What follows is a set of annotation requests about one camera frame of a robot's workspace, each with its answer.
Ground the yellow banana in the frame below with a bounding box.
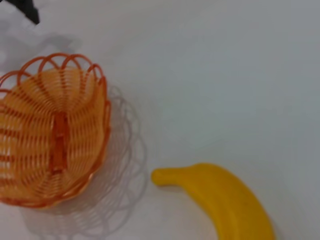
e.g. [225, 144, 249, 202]
[151, 162, 276, 240]

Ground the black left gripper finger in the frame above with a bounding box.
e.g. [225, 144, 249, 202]
[18, 0, 41, 26]

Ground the orange plastic woven basket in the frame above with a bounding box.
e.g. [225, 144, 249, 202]
[0, 52, 112, 209]

